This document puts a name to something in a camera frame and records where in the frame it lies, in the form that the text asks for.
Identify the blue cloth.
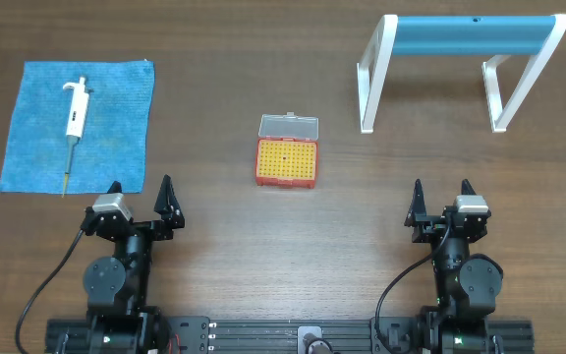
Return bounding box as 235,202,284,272
0,59,156,195

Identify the white pipette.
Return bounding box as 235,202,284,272
60,75,92,198

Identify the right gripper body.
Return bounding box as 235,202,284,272
410,205,492,245

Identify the white and blue stand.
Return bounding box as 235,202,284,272
356,13,566,135

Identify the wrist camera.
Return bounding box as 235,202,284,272
90,192,134,221
453,194,489,214

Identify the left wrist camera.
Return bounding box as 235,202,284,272
90,192,134,221

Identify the red and yellow tip box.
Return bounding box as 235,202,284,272
255,111,320,190

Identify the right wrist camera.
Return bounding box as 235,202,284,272
453,194,489,214

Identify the black cable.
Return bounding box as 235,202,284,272
15,228,86,354
374,223,454,353

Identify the mounting rail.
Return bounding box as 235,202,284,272
45,316,535,354

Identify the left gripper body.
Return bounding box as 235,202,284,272
80,206,186,243

